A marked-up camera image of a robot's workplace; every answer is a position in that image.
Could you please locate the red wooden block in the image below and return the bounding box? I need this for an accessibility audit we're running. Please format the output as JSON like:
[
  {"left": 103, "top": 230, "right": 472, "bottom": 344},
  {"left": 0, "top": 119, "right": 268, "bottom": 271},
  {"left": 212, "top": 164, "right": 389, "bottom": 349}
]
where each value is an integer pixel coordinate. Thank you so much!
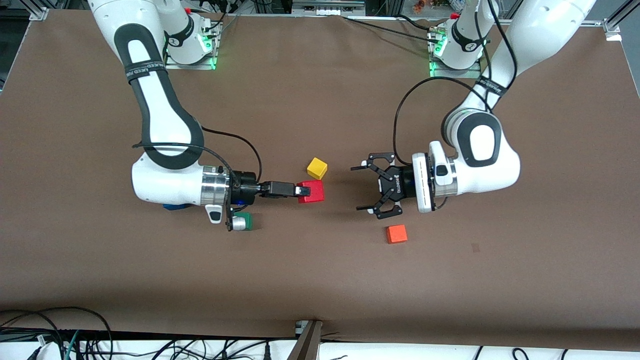
[{"left": 298, "top": 180, "right": 325, "bottom": 204}]

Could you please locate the orange wooden block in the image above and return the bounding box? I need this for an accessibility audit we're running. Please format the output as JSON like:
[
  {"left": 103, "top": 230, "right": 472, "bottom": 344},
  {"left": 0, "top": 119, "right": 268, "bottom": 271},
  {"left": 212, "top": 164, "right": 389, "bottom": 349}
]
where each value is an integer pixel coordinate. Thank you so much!
[{"left": 386, "top": 224, "right": 408, "bottom": 245}]

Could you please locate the yellow wooden block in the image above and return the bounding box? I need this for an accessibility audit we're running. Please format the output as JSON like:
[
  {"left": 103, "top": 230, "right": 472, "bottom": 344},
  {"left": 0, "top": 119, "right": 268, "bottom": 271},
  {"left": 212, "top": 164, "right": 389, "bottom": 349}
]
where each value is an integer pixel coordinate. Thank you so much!
[{"left": 306, "top": 157, "right": 329, "bottom": 181}]

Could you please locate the brown table cover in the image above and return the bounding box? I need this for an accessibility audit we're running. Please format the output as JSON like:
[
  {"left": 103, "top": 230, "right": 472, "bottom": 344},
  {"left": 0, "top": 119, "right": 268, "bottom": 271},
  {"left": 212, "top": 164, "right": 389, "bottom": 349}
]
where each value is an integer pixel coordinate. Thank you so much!
[{"left": 0, "top": 9, "right": 640, "bottom": 351}]

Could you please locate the white power strip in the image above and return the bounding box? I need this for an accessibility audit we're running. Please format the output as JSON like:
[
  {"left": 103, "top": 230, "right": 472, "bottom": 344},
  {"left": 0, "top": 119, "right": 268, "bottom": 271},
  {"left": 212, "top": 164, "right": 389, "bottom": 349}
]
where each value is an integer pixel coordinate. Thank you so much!
[{"left": 292, "top": 0, "right": 366, "bottom": 17}]

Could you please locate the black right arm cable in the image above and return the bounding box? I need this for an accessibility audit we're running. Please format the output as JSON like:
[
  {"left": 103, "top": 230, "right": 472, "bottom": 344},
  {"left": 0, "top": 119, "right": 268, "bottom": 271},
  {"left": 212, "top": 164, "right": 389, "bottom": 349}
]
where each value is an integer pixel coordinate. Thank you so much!
[{"left": 131, "top": 125, "right": 264, "bottom": 188}]

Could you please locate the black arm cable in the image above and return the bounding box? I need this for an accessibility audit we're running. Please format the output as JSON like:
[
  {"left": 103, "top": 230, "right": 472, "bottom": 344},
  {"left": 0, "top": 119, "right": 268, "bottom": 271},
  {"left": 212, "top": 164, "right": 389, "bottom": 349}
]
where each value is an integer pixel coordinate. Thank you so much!
[
  {"left": 393, "top": 0, "right": 518, "bottom": 163},
  {"left": 131, "top": 125, "right": 264, "bottom": 188}
]

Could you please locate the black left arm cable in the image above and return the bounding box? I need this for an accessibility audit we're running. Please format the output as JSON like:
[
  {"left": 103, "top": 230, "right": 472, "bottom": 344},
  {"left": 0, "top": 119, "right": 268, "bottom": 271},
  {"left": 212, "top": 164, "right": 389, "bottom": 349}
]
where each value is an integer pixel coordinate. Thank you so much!
[{"left": 393, "top": 0, "right": 518, "bottom": 163}]

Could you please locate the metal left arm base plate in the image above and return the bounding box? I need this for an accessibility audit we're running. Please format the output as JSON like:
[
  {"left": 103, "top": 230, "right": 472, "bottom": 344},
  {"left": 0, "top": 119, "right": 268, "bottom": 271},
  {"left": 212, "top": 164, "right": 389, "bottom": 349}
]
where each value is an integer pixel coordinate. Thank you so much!
[{"left": 429, "top": 30, "right": 483, "bottom": 79}]

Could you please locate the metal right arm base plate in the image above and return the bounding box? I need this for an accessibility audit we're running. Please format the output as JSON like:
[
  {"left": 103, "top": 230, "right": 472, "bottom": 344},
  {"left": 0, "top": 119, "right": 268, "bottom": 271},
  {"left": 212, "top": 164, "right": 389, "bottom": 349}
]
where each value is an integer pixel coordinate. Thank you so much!
[{"left": 164, "top": 22, "right": 219, "bottom": 71}]

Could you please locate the black base supply cable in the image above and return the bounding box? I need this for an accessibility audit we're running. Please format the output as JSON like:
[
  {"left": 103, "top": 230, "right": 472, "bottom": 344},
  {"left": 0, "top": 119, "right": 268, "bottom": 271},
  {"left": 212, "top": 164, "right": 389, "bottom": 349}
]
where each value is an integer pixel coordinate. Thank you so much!
[{"left": 342, "top": 14, "right": 441, "bottom": 43}]

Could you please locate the metal camera post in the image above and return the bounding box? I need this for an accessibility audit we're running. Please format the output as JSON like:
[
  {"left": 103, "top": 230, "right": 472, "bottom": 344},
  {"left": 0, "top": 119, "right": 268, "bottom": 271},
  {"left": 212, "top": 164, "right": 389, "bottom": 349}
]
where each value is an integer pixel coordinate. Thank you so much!
[{"left": 287, "top": 320, "right": 323, "bottom": 360}]

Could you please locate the black floor cable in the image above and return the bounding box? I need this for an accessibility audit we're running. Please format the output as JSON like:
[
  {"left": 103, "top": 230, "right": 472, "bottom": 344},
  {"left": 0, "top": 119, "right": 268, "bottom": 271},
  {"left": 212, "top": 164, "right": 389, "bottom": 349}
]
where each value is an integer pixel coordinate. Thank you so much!
[{"left": 0, "top": 306, "right": 115, "bottom": 360}]

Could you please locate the teal floor cable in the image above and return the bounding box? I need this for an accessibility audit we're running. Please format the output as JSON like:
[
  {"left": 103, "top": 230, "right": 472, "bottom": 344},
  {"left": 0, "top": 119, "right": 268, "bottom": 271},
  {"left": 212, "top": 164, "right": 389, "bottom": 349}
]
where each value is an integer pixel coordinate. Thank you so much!
[{"left": 64, "top": 330, "right": 81, "bottom": 360}]

